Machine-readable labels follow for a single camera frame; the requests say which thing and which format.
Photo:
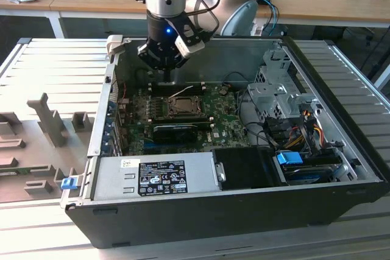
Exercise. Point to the beige case latch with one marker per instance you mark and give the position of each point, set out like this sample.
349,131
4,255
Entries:
114,44

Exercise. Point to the black open PC case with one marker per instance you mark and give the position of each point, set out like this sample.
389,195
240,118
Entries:
182,220

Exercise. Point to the black graphics card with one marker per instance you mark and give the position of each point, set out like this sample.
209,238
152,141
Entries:
175,133

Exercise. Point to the silver metal drive cage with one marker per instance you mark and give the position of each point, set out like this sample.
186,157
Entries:
268,95

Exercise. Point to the green RAM stick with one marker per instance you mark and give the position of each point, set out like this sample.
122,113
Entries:
10,171

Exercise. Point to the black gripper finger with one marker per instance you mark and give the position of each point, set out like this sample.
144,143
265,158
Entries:
152,59
178,60

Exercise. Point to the round coin battery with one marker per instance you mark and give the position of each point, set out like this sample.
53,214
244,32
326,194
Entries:
224,90

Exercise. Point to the silver CPU plate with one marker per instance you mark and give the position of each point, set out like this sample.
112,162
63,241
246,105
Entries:
186,105

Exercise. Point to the blue disk carrier tab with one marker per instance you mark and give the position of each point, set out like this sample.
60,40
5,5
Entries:
288,158

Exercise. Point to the black RAM slots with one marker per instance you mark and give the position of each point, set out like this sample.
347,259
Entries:
182,119
158,88

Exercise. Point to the black plastic shroud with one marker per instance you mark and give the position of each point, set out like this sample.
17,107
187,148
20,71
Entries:
246,167

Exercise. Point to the grey-brown parts rack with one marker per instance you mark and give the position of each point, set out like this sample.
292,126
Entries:
33,150

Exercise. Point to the CPU socket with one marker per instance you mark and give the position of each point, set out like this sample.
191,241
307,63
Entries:
169,106

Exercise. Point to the long wooden desk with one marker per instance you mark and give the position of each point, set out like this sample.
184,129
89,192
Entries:
91,1

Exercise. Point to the hard disk in bay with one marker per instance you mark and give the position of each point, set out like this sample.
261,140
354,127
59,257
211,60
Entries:
304,174

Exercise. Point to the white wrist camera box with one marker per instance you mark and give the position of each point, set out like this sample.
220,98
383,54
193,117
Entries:
190,49

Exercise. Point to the white labelled box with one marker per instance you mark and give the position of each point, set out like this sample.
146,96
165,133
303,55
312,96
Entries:
257,30

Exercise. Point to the green motherboard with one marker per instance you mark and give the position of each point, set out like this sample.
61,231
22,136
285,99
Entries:
227,126

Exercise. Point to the silver power supply with label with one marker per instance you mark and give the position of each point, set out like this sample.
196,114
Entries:
112,177

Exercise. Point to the small blue latch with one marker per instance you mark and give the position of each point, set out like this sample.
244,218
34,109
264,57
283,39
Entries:
68,183

